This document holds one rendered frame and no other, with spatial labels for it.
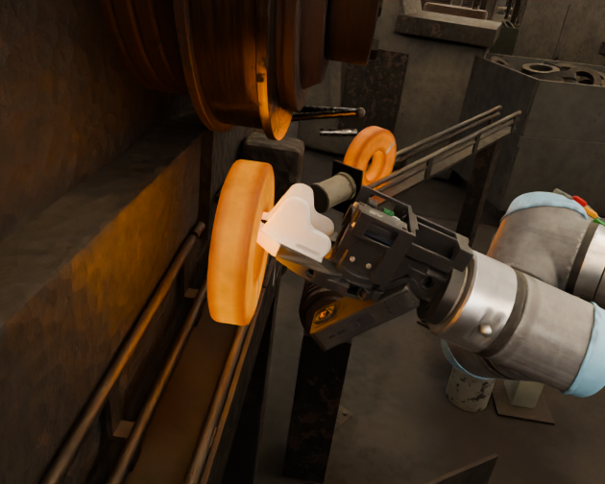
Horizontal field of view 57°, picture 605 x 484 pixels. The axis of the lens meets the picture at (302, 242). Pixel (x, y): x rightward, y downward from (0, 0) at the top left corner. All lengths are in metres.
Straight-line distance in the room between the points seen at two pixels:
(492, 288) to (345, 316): 0.14
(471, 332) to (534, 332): 0.05
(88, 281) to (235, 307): 0.13
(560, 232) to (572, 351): 0.19
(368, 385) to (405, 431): 0.19
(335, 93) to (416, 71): 0.48
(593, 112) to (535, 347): 2.43
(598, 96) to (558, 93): 0.20
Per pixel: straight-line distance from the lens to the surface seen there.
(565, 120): 2.86
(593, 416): 1.90
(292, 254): 0.50
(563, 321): 0.56
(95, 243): 0.44
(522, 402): 1.78
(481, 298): 0.52
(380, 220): 0.48
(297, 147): 0.93
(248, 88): 0.52
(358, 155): 1.13
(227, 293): 0.48
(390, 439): 1.55
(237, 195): 0.48
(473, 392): 1.67
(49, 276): 0.39
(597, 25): 4.65
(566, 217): 0.73
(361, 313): 0.53
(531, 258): 0.69
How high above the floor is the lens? 1.07
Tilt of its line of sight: 26 degrees down
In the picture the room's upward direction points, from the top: 8 degrees clockwise
